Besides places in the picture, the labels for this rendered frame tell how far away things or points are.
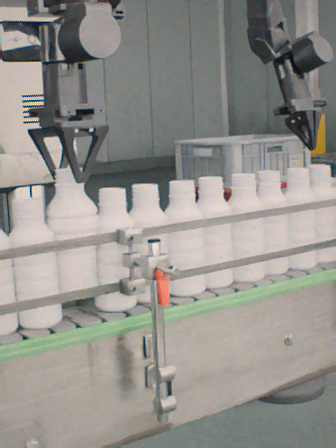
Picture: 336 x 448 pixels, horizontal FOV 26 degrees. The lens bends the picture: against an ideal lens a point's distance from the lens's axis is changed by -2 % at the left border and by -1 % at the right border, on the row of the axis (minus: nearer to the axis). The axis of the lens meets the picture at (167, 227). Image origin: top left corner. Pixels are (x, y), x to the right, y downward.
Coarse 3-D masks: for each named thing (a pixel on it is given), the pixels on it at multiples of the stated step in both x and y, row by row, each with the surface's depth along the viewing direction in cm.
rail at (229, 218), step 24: (216, 216) 106; (240, 216) 109; (264, 216) 112; (72, 240) 93; (96, 240) 95; (216, 264) 107; (240, 264) 110; (96, 288) 96; (120, 288) 98; (0, 312) 88
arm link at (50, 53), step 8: (48, 24) 91; (56, 24) 90; (40, 32) 92; (48, 32) 90; (56, 32) 90; (40, 40) 92; (48, 40) 91; (56, 40) 90; (48, 48) 91; (56, 48) 90; (48, 56) 91; (56, 56) 91; (64, 56) 91; (64, 64) 92
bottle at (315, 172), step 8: (312, 168) 123; (320, 168) 122; (328, 168) 122; (312, 176) 123; (320, 176) 122; (328, 176) 123; (312, 184) 123; (320, 184) 122; (328, 184) 123; (320, 192) 122; (328, 192) 122; (328, 208) 122; (320, 216) 122; (328, 216) 122; (320, 224) 122; (328, 224) 122; (320, 232) 122; (328, 232) 122; (320, 240) 123; (328, 248) 123; (320, 256) 123; (328, 256) 123
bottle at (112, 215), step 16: (112, 192) 98; (112, 208) 98; (112, 224) 98; (128, 224) 98; (112, 256) 98; (112, 272) 98; (128, 272) 99; (96, 304) 100; (112, 304) 99; (128, 304) 100
